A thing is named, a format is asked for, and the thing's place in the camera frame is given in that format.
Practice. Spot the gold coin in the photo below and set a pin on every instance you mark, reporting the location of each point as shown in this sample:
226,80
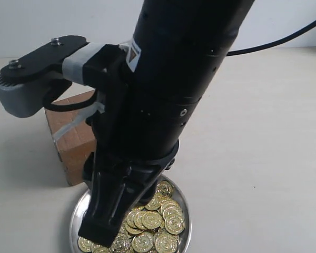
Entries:
151,220
84,244
174,224
121,243
154,203
143,242
165,243
164,188

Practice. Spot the gold coin bottom middle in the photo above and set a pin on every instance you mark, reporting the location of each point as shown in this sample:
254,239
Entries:
143,242

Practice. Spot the brown cardboard slotted box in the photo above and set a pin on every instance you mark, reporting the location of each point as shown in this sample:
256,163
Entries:
74,147

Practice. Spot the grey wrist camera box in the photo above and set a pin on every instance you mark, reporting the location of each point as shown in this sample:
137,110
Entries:
40,77

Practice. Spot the gold coin bottom centre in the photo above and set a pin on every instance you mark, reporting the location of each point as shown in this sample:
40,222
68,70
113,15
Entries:
121,243

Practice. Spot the gold coin centre right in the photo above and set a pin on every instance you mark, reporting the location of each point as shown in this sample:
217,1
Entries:
154,203

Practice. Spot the round steel plate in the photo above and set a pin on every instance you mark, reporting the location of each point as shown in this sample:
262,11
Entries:
132,223

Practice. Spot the gold coin bottom left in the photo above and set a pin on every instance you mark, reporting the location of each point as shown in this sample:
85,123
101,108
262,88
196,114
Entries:
84,244

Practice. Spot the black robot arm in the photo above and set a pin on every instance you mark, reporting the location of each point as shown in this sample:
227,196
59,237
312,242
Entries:
181,45

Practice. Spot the gold coin top right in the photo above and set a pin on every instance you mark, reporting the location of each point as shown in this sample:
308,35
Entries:
164,188

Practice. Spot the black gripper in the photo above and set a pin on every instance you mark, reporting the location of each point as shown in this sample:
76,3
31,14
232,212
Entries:
114,188

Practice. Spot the gold coin bottom right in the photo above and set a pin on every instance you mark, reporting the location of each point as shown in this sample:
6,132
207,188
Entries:
165,243

